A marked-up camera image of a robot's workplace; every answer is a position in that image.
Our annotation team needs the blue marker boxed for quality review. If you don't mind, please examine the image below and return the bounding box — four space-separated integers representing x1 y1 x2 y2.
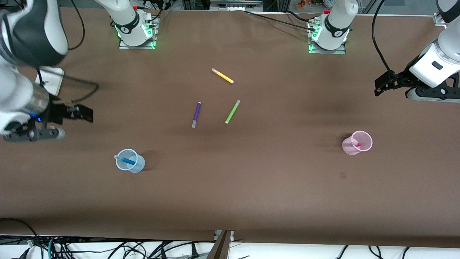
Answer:
114 155 137 166

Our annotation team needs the white desk lamp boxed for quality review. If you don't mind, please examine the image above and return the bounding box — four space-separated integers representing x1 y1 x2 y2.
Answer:
35 66 64 97

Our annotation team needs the translucent pink plastic cup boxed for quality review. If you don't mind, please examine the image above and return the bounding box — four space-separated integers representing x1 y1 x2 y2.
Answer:
342 131 373 156

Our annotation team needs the translucent blue plastic cup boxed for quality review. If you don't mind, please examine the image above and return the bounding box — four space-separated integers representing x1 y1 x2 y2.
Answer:
115 149 146 173

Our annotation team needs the purple marker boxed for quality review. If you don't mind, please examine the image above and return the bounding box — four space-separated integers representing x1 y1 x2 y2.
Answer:
192 101 202 128

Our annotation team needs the yellow marker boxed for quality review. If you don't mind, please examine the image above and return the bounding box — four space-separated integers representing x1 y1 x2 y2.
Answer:
211 68 234 84

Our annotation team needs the green marker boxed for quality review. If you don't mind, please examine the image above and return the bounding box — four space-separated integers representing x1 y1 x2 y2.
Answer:
225 100 241 124

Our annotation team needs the grey metal box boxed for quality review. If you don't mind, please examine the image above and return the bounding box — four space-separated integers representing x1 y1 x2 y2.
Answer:
210 0 263 11

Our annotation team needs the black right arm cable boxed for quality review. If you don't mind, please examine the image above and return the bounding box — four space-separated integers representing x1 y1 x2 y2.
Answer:
34 0 100 105

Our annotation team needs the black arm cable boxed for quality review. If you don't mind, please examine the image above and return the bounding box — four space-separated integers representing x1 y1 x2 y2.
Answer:
34 0 100 105
371 0 399 78

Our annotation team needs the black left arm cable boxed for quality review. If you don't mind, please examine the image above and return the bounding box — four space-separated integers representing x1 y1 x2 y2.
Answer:
371 0 399 78

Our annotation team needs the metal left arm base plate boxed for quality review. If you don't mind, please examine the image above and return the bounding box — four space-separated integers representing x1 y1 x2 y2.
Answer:
308 18 347 55

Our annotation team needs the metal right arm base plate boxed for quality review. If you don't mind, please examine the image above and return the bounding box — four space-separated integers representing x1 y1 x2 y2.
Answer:
119 14 157 50

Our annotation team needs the thick black cable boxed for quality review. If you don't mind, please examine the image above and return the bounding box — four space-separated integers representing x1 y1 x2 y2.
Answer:
0 218 40 240

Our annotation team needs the black power plug cable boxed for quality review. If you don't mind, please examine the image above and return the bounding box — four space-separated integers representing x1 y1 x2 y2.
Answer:
158 242 200 259

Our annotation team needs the white bracket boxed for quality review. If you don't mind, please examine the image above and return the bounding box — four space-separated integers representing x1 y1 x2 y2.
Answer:
214 230 234 242

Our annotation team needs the wooden post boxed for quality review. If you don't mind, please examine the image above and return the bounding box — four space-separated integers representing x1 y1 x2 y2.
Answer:
207 230 232 259

